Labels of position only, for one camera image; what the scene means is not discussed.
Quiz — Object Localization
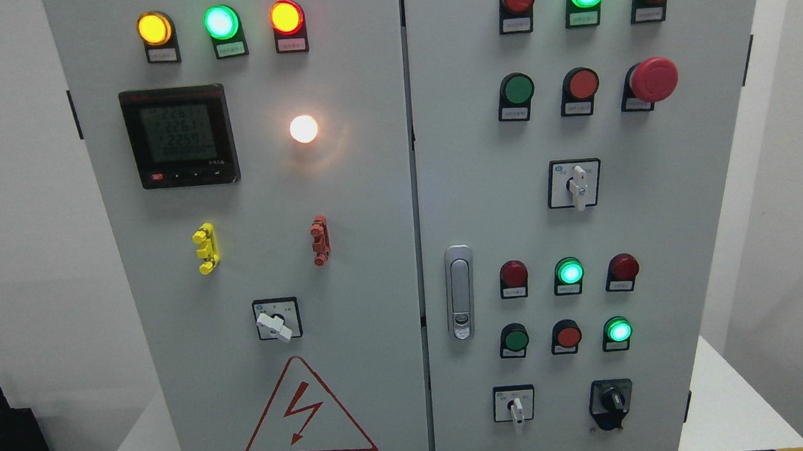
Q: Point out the silver swing door handle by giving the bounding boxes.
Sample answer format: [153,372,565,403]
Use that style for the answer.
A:
[444,244,474,341]

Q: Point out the grey electrical control cabinet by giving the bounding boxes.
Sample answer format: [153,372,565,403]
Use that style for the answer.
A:
[42,0,755,451]

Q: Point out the red terminal connector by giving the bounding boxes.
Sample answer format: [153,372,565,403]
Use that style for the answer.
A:
[309,214,331,267]

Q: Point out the dark red lamp middle left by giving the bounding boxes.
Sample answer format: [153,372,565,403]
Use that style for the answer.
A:
[499,259,529,289]

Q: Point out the dark red lamp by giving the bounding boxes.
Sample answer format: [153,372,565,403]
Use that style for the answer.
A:
[608,253,640,282]
[499,259,529,289]

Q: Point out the white lit indicator lamp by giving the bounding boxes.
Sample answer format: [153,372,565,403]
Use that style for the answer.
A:
[289,114,319,144]

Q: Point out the green lit lamp middle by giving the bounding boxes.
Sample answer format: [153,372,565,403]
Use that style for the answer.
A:
[555,256,584,286]

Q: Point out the green push button upper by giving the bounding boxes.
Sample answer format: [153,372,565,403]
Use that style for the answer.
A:
[499,72,535,106]

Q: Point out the yellow terminal connector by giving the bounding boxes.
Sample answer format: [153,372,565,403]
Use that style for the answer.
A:
[191,222,220,275]

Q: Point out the red push button lower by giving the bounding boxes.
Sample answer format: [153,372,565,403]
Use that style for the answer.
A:
[551,319,583,355]

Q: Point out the red push button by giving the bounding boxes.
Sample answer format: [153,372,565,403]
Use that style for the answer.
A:
[551,319,583,355]
[563,67,599,101]

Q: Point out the dark red lamp middle right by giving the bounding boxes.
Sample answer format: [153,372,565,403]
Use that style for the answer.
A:
[608,253,640,282]

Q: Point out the red push button upper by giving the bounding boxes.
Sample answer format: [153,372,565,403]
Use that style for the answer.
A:
[563,67,599,101]

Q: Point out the red triangle electrical warning sticker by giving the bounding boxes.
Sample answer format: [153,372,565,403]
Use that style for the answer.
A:
[245,355,379,451]

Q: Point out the red lit indicator lamp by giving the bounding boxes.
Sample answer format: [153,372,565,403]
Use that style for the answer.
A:
[268,0,306,36]

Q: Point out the black digital power meter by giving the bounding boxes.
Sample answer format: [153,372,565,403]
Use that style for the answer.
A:
[119,83,241,189]

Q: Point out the green lit lamp lower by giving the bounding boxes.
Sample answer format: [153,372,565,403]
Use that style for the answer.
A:
[603,316,633,344]

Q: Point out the green indicator lamp top left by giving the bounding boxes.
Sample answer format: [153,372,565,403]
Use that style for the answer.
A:
[203,4,240,41]

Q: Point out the red emergency stop button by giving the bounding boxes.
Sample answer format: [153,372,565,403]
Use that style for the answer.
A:
[628,56,679,104]

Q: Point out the yellow indicator lamp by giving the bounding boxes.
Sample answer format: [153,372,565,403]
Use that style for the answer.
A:
[136,10,174,48]

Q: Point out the white rotary switch left door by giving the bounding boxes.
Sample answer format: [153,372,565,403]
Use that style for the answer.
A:
[251,297,304,343]

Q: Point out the white rotary switch upper right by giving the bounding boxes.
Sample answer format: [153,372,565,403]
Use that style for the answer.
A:
[547,158,601,211]

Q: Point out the white rotary switch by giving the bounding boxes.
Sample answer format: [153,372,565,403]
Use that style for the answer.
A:
[547,158,601,211]
[492,383,535,435]

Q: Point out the white rotary switch lower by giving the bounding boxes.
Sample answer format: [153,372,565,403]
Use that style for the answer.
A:
[492,383,535,435]

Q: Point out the black rotary selector switch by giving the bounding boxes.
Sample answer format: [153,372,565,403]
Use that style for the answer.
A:
[589,378,633,431]

